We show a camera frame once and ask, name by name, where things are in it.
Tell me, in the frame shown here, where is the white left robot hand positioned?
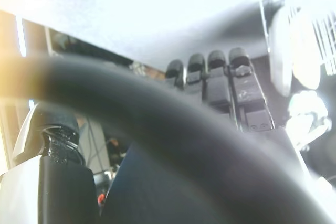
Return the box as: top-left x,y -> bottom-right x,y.
0,47 -> 277,224

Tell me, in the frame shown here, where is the white cloth backdrop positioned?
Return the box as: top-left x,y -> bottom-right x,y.
0,0 -> 289,51

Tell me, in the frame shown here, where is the silver wire dish rack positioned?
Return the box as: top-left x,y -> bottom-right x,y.
259,0 -> 336,78

